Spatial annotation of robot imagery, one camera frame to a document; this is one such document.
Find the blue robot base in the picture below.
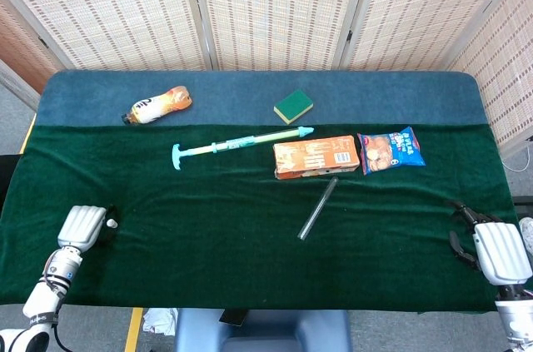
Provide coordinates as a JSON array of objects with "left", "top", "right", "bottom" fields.
[{"left": 173, "top": 308, "right": 353, "bottom": 352}]

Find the dark green velvet cloth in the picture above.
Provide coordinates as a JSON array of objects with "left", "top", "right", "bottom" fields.
[{"left": 0, "top": 122, "right": 520, "bottom": 314}]

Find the white shoe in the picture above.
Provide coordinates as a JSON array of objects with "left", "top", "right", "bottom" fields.
[{"left": 518, "top": 216, "right": 533, "bottom": 255}]

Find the clear glass tube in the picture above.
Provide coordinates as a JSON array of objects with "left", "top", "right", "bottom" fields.
[{"left": 297, "top": 176, "right": 339, "bottom": 241}]

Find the orange carton box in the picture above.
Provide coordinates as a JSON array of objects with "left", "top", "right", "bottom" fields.
[{"left": 272, "top": 134, "right": 361, "bottom": 181}]

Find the teal green syringe pump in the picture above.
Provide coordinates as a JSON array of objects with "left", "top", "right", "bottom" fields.
[{"left": 171, "top": 126, "right": 315, "bottom": 171}]

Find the orange drink bottle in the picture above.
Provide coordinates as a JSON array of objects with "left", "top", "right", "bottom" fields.
[{"left": 121, "top": 85, "right": 194, "bottom": 126}]

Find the white cable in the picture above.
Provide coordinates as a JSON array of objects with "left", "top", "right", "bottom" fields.
[{"left": 501, "top": 144, "right": 533, "bottom": 172}]

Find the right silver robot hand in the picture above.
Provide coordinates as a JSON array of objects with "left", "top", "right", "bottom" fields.
[{"left": 447, "top": 201, "right": 533, "bottom": 286}]

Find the crumpled white paper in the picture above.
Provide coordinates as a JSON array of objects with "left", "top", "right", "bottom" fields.
[{"left": 142, "top": 307, "right": 179, "bottom": 337}]

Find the blue table cloth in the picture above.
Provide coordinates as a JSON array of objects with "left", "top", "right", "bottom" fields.
[{"left": 35, "top": 69, "right": 489, "bottom": 128}]

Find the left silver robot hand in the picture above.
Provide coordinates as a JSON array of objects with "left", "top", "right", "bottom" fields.
[{"left": 57, "top": 204, "right": 120, "bottom": 253}]

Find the blue cookie snack bag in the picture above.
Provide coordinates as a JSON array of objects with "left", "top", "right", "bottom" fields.
[{"left": 356, "top": 126, "right": 427, "bottom": 176}]

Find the brownish bamboo screen panel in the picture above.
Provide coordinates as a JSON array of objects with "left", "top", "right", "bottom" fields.
[{"left": 0, "top": 0, "right": 63, "bottom": 112}]

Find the green yellow sponge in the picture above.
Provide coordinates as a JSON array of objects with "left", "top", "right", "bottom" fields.
[{"left": 273, "top": 88, "right": 315, "bottom": 126}]

